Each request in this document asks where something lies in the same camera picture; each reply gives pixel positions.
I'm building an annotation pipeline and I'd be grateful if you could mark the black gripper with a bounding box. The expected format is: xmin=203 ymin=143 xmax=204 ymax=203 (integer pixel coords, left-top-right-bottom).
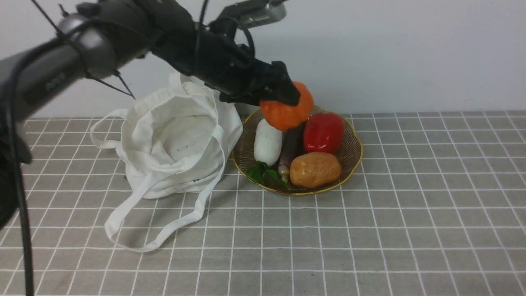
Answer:
xmin=197 ymin=29 xmax=300 ymax=106

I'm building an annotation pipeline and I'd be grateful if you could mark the orange pumpkin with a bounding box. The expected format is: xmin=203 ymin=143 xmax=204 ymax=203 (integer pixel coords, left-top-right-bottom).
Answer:
xmin=259 ymin=81 xmax=314 ymax=132

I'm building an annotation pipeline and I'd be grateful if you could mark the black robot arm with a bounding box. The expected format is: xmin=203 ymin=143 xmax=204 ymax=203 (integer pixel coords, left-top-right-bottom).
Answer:
xmin=1 ymin=0 xmax=300 ymax=227

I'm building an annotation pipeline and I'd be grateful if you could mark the white cloth tote bag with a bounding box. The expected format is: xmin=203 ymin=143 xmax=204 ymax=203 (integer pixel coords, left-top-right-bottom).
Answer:
xmin=90 ymin=72 xmax=244 ymax=253

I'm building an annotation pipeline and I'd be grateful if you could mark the dark purple eggplant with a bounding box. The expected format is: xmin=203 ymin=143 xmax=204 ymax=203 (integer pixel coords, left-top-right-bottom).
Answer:
xmin=278 ymin=122 xmax=306 ymax=185

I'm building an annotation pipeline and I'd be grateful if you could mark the red bell pepper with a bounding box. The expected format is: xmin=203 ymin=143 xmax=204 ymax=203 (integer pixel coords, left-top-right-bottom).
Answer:
xmin=304 ymin=112 xmax=346 ymax=155

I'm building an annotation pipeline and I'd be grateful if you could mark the white radish with leaves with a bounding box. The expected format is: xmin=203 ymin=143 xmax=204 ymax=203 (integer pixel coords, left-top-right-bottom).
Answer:
xmin=247 ymin=119 xmax=288 ymax=189

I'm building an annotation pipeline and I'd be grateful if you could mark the brown potato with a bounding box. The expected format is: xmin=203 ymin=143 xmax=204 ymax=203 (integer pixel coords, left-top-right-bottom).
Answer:
xmin=290 ymin=152 xmax=342 ymax=189

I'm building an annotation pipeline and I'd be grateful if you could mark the gold rimmed wicker basket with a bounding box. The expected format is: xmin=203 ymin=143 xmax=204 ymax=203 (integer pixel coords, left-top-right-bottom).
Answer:
xmin=231 ymin=109 xmax=363 ymax=197

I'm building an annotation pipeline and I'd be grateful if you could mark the grey checkered tablecloth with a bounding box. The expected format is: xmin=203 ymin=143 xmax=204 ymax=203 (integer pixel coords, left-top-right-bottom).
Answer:
xmin=24 ymin=111 xmax=526 ymax=296

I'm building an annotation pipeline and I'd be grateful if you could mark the black cable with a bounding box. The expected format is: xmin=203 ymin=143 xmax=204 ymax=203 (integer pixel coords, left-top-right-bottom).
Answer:
xmin=4 ymin=41 xmax=34 ymax=296

